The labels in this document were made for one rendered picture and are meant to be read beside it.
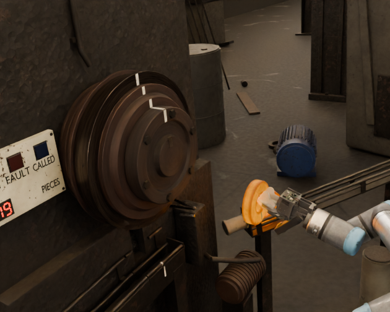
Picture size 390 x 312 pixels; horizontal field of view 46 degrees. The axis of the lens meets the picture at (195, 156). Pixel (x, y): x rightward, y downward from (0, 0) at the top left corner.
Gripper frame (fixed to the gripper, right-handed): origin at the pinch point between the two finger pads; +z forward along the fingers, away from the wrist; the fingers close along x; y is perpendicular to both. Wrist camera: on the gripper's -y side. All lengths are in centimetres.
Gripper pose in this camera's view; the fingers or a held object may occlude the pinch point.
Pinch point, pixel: (256, 197)
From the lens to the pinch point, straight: 160.7
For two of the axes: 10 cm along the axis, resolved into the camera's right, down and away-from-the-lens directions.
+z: -8.2, -4.1, 4.1
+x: -5.5, 3.6, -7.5
